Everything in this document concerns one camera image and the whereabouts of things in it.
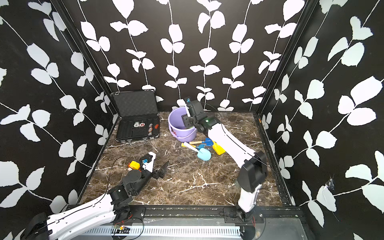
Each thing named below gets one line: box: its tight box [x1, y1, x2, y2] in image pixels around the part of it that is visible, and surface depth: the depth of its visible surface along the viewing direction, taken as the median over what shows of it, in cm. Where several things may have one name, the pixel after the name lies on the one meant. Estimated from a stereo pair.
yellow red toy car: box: [127, 160, 142, 172], surface depth 87 cm
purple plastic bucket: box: [168, 107, 197, 143], surface depth 97 cm
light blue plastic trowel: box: [183, 141, 212, 161], surface depth 98 cm
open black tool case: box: [110, 90, 160, 145], surface depth 109 cm
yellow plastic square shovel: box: [212, 140, 226, 156], surface depth 100 cm
